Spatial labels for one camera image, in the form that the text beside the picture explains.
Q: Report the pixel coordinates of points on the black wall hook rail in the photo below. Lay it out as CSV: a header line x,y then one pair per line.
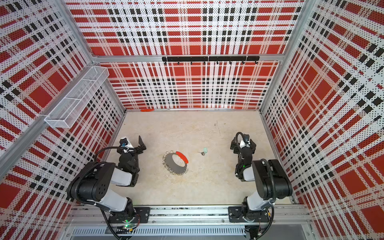
x,y
212,59

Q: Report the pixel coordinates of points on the white wire mesh basket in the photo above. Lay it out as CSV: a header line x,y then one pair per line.
x,y
68,110

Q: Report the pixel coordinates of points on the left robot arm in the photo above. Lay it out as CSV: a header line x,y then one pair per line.
x,y
93,185

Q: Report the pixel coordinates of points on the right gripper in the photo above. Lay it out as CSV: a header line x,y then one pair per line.
x,y
245,143

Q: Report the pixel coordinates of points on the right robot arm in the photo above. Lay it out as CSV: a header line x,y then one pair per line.
x,y
271,181

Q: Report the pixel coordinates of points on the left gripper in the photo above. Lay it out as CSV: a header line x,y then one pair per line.
x,y
132,150

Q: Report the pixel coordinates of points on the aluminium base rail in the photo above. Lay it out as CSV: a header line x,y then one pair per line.
x,y
290,222

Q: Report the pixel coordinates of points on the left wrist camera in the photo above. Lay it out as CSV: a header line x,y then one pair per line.
x,y
125,143

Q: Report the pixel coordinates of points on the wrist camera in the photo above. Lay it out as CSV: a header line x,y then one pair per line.
x,y
245,142
125,143

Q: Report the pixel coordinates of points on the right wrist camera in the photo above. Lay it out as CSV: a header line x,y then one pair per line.
x,y
245,142

